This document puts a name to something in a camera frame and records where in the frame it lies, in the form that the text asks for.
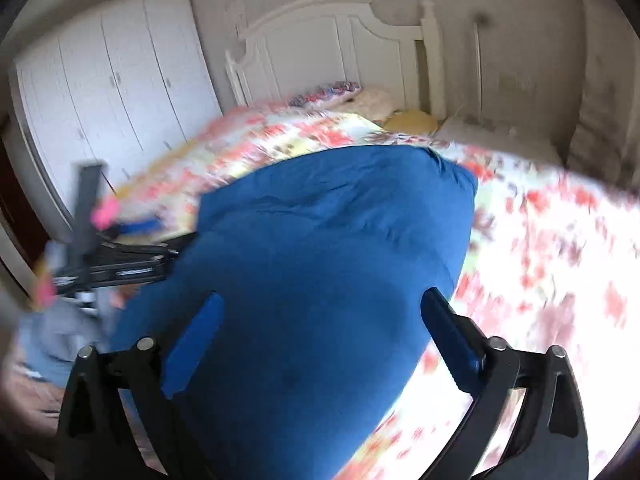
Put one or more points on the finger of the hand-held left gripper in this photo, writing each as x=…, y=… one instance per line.
x=145, y=260
x=140, y=226

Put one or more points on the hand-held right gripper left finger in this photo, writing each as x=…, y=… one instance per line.
x=192, y=345

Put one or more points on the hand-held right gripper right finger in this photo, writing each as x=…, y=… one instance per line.
x=455, y=342

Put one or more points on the blue puffer jacket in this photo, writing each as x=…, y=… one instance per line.
x=320, y=270

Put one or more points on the dark wooden door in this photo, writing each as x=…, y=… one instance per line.
x=20, y=210

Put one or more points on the floral bedsheet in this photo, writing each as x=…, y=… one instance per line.
x=540, y=240

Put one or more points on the white wardrobe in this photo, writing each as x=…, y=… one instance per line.
x=115, y=85

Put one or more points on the white nightstand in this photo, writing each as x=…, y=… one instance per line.
x=500, y=140

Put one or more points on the yellow pillow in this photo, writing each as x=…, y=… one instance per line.
x=410, y=120

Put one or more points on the floral print pillow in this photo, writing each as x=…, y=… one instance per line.
x=327, y=92

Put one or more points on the white wooden headboard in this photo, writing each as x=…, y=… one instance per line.
x=310, y=50

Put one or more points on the silver pole lamp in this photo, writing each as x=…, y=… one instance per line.
x=480, y=70

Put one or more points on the striped printed curtain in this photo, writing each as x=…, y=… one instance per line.
x=605, y=100

